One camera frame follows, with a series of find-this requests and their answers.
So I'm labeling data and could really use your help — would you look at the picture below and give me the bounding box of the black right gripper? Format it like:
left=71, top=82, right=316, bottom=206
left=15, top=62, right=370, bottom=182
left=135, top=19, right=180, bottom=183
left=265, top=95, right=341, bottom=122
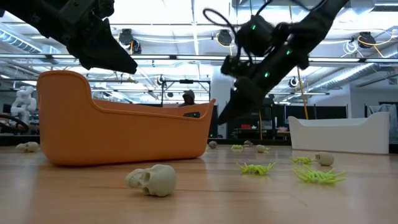
left=217, top=43, right=310, bottom=125

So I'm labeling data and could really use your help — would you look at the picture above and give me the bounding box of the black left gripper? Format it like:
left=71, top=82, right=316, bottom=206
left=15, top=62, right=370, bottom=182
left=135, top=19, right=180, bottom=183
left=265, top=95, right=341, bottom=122
left=0, top=0, right=139, bottom=75

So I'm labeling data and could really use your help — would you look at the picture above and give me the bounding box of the long light bar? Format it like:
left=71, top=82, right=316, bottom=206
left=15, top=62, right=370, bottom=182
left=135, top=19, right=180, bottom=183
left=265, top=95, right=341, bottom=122
left=0, top=52, right=398, bottom=63

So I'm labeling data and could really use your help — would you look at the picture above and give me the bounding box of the white pillar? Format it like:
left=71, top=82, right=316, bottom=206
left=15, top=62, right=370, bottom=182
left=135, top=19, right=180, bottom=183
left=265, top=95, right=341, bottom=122
left=211, top=65, right=236, bottom=138

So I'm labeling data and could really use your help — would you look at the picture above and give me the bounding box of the black background monitor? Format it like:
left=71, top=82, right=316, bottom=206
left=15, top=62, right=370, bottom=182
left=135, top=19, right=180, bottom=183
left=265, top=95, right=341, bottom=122
left=260, top=96, right=276, bottom=139

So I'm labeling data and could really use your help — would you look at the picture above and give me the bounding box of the person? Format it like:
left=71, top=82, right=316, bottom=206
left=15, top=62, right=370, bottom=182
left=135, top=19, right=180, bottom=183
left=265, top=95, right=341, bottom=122
left=178, top=89, right=197, bottom=108

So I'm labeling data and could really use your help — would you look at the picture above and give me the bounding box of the black partition panel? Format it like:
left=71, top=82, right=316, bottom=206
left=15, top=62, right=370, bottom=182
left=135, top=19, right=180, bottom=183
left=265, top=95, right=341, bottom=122
left=285, top=105, right=348, bottom=121

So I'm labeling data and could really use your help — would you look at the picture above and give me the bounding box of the orange plastic bin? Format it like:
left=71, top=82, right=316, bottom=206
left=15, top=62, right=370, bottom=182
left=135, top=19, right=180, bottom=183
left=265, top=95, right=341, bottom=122
left=36, top=70, right=216, bottom=166

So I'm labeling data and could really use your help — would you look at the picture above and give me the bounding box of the white robot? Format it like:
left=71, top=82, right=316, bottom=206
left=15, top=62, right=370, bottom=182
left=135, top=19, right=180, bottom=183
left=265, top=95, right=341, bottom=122
left=10, top=86, right=37, bottom=125

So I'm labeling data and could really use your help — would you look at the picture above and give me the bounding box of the white plastic bin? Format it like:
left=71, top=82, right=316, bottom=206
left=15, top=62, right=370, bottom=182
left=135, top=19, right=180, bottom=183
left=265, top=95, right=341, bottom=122
left=287, top=111, right=391, bottom=156

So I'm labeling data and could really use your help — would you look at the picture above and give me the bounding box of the black ceiling cable reel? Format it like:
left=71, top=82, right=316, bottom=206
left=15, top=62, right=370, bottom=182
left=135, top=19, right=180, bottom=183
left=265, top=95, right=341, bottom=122
left=357, top=30, right=377, bottom=50
left=216, top=29, right=234, bottom=47
left=118, top=28, right=142, bottom=55

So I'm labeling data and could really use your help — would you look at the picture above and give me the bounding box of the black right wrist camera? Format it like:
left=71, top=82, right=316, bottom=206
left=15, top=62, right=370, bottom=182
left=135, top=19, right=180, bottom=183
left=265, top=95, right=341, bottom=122
left=220, top=55, right=249, bottom=78

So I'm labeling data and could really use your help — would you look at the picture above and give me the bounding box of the black stand frame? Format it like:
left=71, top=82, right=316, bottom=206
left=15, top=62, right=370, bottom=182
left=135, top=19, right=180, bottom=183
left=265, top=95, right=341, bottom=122
left=160, top=78, right=212, bottom=108

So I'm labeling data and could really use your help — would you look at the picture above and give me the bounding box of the yellow cable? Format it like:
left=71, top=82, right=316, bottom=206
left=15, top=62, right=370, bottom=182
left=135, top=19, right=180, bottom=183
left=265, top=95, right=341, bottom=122
left=295, top=67, right=309, bottom=121

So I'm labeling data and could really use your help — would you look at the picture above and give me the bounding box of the ceiling duct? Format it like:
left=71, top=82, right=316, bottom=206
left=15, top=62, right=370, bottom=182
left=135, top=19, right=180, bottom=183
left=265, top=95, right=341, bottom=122
left=0, top=28, right=43, bottom=54

